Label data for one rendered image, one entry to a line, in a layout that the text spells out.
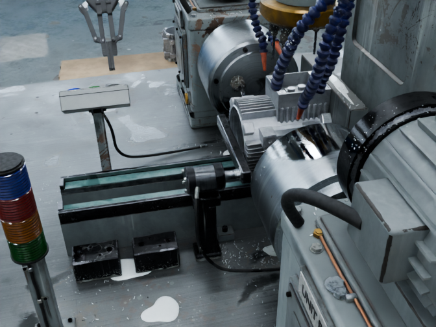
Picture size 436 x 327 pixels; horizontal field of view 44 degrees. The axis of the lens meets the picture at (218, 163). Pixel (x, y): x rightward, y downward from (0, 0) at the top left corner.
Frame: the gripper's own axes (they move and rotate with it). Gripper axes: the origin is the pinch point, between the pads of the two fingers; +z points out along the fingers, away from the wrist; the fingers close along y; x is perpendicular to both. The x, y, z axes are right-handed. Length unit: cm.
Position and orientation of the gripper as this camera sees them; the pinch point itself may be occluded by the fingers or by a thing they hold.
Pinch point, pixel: (110, 56)
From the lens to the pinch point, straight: 142.3
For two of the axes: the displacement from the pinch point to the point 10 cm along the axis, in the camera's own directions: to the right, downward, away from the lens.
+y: 9.8, -1.3, 1.6
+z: 1.3, 9.9, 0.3
